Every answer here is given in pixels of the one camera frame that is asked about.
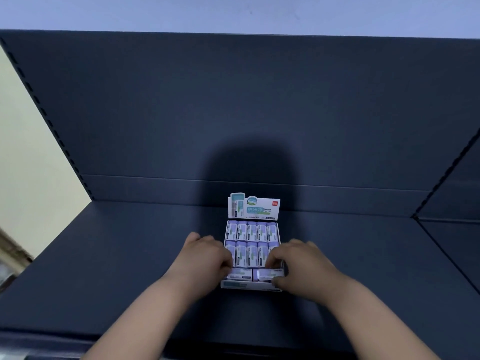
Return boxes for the rows of upright purple erasers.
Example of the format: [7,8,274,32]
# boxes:
[224,220,281,269]

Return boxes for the person's left hand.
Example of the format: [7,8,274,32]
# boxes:
[166,232,235,297]

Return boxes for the dark blue metal shelf unit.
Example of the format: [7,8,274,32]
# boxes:
[0,29,480,360]

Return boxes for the person's right hand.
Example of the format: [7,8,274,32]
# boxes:
[265,238,352,303]

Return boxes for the person's left forearm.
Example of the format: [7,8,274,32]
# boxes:
[82,274,222,360]

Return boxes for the person's right forearm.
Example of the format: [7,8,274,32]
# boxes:
[322,278,442,360]

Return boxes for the white cardboard display box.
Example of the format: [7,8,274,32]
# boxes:
[220,192,285,293]

